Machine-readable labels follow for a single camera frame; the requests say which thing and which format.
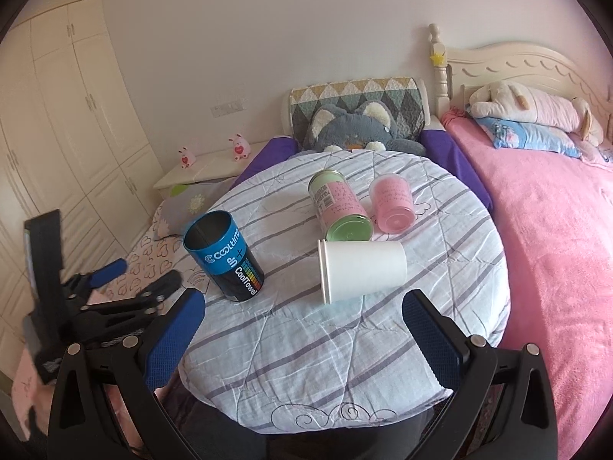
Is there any grey cat plush pillow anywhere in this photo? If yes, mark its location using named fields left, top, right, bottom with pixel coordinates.
left=303, top=101, right=426, bottom=157

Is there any blue cartoon pillow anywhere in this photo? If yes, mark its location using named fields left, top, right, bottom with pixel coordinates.
left=474, top=117, right=581, bottom=159

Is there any pink green labelled can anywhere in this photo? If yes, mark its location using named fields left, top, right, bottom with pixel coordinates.
left=308, top=169, right=374, bottom=241

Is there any wall switch panel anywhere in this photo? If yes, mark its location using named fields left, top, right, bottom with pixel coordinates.
left=211, top=99, right=245, bottom=118

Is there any grey floral pillow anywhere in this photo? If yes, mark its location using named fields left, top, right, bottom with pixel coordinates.
left=153, top=179, right=234, bottom=241

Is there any cream wooden headboard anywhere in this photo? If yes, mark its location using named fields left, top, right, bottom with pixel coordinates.
left=428, top=23, right=612, bottom=138

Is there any small pink bunny toy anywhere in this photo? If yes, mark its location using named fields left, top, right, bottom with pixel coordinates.
left=179, top=146, right=197, bottom=169

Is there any triangle pattern headboard cushion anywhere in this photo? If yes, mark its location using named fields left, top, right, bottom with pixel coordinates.
left=282, top=76, right=431, bottom=148

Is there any pink plastic cup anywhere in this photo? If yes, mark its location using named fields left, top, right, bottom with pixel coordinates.
left=369, top=173, right=416, bottom=235

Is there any white nightstand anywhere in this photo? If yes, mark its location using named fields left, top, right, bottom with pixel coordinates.
left=153, top=141, right=267, bottom=193

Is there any cream white wardrobe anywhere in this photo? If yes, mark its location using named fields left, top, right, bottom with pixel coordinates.
left=1, top=0, right=162, bottom=378

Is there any blue black CoolTowel can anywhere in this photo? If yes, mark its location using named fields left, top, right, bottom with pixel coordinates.
left=183, top=210, right=265, bottom=302

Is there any striped white quilt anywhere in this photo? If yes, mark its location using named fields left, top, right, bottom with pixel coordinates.
left=179, top=151, right=510, bottom=434

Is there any large pink bunny toy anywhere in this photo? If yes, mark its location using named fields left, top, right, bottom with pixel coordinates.
left=229, top=133, right=251, bottom=161

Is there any purple blanket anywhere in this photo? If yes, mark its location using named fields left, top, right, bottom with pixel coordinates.
left=231, top=126, right=493, bottom=214

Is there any heart pattern bed sheet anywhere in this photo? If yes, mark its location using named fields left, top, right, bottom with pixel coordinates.
left=103, top=208, right=210, bottom=301

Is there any white pink plush toy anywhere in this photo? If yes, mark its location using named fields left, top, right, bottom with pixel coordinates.
left=469, top=80, right=605, bottom=146

